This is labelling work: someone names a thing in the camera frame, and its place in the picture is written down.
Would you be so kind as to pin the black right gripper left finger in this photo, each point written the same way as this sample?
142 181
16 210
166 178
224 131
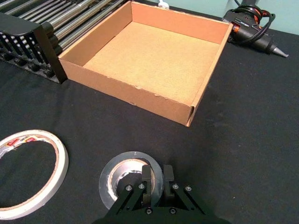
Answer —
130 198

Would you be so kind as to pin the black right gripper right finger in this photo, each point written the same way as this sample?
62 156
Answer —
180 196

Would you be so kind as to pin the silver tape roll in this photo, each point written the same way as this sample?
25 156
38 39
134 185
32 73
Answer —
109 184

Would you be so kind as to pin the white tape roll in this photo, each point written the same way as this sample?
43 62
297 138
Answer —
59 161

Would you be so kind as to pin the black table cloth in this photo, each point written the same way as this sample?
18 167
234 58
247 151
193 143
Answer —
245 130

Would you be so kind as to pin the brown cardboard tray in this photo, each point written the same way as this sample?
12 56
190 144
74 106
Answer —
149 60

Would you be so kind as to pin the black rack with steel bars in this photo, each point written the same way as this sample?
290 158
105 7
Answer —
30 35

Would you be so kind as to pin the small white plastic piece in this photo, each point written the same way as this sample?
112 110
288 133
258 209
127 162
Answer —
163 4

